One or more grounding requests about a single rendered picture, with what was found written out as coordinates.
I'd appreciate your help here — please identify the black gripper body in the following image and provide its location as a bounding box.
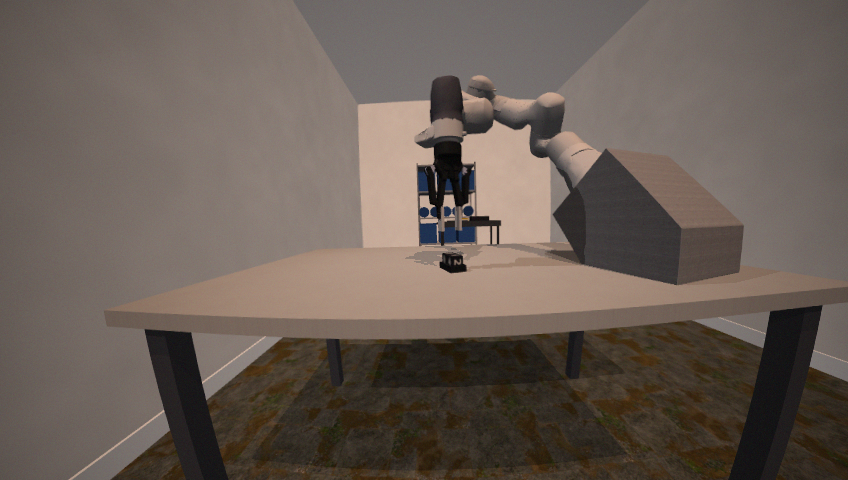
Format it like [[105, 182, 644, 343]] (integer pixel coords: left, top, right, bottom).
[[433, 141, 463, 179]]

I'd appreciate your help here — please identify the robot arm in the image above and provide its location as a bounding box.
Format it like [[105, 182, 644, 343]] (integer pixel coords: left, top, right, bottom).
[[414, 75, 601, 192]]

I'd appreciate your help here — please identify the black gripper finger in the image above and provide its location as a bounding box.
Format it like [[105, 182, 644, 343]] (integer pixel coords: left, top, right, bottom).
[[450, 164, 472, 231], [424, 164, 449, 231]]

